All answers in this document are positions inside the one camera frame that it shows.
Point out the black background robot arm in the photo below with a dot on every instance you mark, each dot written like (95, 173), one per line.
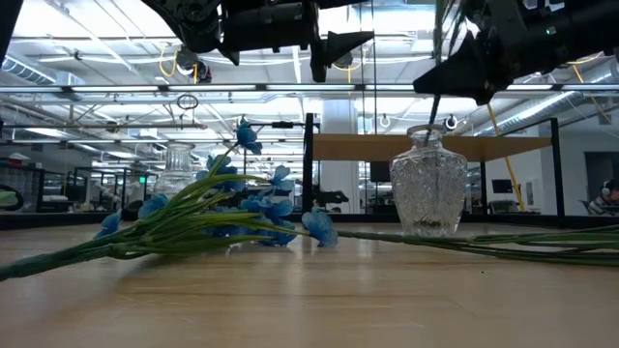
(331, 197)

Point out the black background monitor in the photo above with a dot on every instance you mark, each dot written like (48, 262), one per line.
(379, 172)
(502, 186)

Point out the clear glass bottle vase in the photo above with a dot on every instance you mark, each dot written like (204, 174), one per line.
(176, 164)

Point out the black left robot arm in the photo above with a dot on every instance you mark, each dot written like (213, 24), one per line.
(193, 24)

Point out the wooden shelf with black posts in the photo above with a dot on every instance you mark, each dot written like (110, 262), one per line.
(367, 147)

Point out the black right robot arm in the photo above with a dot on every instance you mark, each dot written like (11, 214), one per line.
(595, 34)

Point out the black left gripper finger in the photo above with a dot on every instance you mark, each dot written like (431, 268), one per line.
(343, 43)

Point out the blue artificial flower bunch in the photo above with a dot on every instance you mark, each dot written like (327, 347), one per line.
(193, 227)

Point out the cut glass round vase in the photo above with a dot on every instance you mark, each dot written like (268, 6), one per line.
(428, 193)

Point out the person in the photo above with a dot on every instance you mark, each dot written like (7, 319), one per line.
(604, 203)

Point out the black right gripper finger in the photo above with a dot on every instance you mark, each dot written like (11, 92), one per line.
(459, 72)

